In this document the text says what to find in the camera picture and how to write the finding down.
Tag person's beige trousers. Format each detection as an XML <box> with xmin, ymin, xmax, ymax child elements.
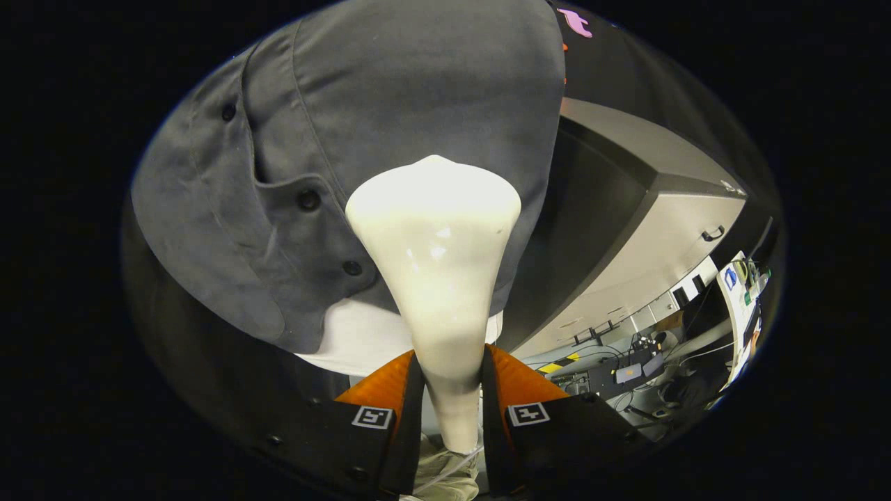
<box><xmin>411</xmin><ymin>431</ymin><xmax>482</xmax><ymax>501</ymax></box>

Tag grey cabinet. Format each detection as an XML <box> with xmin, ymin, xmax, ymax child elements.
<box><xmin>501</xmin><ymin>97</ymin><xmax>749</xmax><ymax>359</ymax></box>

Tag black device box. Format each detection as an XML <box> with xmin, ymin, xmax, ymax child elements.
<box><xmin>557</xmin><ymin>348</ymin><xmax>669</xmax><ymax>399</ymax></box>

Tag grey button shirt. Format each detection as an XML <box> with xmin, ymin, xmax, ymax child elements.
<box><xmin>131</xmin><ymin>0</ymin><xmax>566</xmax><ymax>354</ymax></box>

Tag white side table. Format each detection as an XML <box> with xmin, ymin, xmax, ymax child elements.
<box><xmin>717</xmin><ymin>250</ymin><xmax>766</xmax><ymax>387</ymax></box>

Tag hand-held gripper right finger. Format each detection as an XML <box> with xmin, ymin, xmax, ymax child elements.
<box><xmin>480</xmin><ymin>344</ymin><xmax>655</xmax><ymax>499</ymax></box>

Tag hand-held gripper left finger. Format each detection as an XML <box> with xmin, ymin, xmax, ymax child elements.
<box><xmin>258</xmin><ymin>349</ymin><xmax>427</xmax><ymax>501</ymax></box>

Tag white mannequin torso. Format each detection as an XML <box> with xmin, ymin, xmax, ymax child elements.
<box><xmin>296</xmin><ymin>298</ymin><xmax>503</xmax><ymax>378</ymax></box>

